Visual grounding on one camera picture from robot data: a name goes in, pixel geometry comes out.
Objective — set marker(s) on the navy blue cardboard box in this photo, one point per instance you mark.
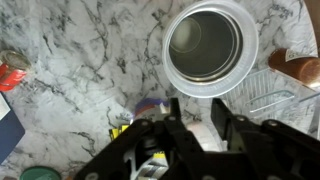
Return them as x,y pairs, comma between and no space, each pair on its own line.
11,129

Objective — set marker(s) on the translucent white plastic cup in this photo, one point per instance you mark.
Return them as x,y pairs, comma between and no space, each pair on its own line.
246,61

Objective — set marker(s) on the silver metal cup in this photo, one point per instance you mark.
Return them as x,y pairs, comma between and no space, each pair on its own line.
206,46

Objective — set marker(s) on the small blue-capped white bottle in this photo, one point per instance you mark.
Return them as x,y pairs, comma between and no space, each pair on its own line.
149,141

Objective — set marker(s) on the green round lid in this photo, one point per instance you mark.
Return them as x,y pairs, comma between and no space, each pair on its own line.
40,173

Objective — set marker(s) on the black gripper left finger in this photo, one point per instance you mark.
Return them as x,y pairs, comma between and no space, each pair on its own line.
185,153

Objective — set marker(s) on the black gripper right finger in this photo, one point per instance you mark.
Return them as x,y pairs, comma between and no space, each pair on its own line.
240,134

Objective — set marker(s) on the yellow-lidded brown jar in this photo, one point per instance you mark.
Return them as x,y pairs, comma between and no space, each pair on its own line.
302,67

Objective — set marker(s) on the red small item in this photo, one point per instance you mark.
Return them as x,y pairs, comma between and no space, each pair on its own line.
13,68

